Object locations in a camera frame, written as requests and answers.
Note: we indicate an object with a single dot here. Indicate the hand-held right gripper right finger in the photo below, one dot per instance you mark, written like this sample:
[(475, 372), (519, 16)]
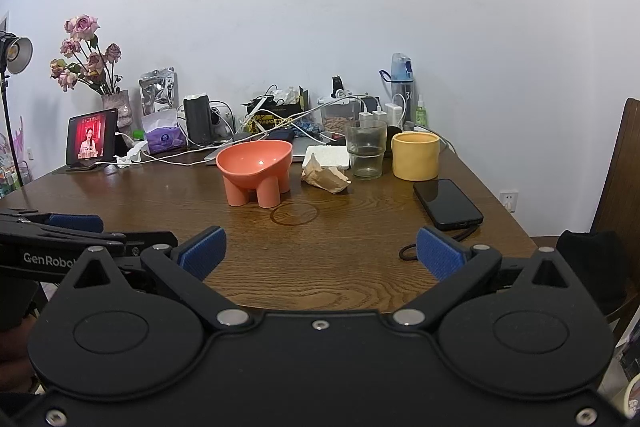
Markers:
[(440, 256)]

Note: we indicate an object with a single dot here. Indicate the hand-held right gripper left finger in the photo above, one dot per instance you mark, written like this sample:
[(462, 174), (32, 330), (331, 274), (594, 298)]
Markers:
[(202, 253)]

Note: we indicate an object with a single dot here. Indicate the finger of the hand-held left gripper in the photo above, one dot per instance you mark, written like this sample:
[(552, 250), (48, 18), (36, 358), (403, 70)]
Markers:
[(75, 223), (150, 241)]

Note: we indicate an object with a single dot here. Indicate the orange footed bowl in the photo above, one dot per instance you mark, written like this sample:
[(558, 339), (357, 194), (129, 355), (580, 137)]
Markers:
[(250, 162)]

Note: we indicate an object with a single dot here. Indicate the brown paper towel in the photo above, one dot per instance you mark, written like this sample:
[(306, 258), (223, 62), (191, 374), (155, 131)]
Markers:
[(322, 177)]

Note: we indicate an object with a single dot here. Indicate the black smartphone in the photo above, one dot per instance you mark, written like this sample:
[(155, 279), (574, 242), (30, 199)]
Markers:
[(447, 204)]

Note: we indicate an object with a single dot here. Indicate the colourful clutter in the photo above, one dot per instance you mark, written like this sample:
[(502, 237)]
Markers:
[(9, 167)]

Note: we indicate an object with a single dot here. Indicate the black tablet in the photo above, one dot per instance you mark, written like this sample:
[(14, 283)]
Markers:
[(92, 137)]

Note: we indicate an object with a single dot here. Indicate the crumpled white tissue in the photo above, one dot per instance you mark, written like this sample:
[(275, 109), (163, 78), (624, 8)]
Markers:
[(134, 153)]

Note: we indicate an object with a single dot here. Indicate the yellow cup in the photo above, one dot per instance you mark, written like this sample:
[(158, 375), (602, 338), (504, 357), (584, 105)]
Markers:
[(415, 159)]

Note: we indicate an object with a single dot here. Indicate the purple tissue pack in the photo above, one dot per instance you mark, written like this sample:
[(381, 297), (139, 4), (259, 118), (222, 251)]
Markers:
[(165, 139)]

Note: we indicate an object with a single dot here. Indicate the clear glass cup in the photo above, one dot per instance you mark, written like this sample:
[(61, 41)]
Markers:
[(366, 157)]

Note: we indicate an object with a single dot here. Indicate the black light stand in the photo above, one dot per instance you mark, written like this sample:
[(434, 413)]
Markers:
[(7, 117)]

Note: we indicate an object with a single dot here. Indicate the mottled flower vase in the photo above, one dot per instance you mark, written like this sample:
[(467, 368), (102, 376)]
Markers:
[(120, 104)]

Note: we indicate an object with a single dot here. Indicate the black speaker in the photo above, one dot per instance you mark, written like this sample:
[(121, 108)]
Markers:
[(198, 122)]

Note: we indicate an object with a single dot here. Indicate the white round webcam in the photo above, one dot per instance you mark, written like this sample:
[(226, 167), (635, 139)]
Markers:
[(221, 117)]

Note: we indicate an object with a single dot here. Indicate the green spray bottle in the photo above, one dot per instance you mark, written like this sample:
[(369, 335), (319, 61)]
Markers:
[(421, 114)]

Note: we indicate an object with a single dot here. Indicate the white charger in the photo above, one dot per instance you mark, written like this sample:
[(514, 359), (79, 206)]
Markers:
[(365, 118), (380, 114), (395, 114)]

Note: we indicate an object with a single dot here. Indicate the silver foil bag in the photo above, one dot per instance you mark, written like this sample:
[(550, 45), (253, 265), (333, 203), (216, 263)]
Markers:
[(159, 92)]

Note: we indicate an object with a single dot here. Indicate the white sponge block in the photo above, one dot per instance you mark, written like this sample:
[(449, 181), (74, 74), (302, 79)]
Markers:
[(327, 155)]

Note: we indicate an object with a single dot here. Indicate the black box yellow print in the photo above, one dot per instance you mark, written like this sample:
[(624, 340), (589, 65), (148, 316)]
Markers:
[(272, 118)]

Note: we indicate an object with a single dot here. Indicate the black cloth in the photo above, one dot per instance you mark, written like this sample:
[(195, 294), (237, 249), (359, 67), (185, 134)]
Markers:
[(592, 262)]

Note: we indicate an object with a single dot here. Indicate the blue capped water bottle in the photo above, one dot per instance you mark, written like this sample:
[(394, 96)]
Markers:
[(402, 92)]

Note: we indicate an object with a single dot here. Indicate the clear food container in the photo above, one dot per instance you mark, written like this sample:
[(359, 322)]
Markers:
[(337, 122)]

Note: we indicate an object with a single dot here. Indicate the small black gadget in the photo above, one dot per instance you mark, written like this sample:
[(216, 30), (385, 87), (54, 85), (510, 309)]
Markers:
[(338, 86)]

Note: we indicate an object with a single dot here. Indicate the dried rose bouquet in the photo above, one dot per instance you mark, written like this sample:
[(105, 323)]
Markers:
[(82, 24)]

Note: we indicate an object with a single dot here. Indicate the white wall socket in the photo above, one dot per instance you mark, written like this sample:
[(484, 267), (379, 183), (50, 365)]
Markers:
[(509, 201)]

